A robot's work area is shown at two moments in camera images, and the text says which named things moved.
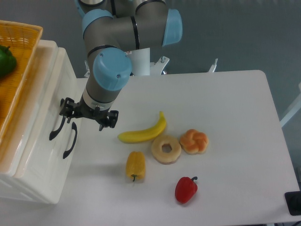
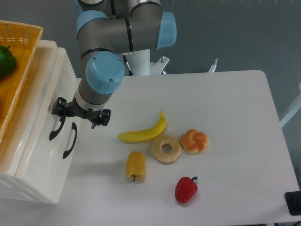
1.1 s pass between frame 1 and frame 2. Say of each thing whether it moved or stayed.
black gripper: moved
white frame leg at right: stayed
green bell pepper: stayed
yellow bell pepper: stayed
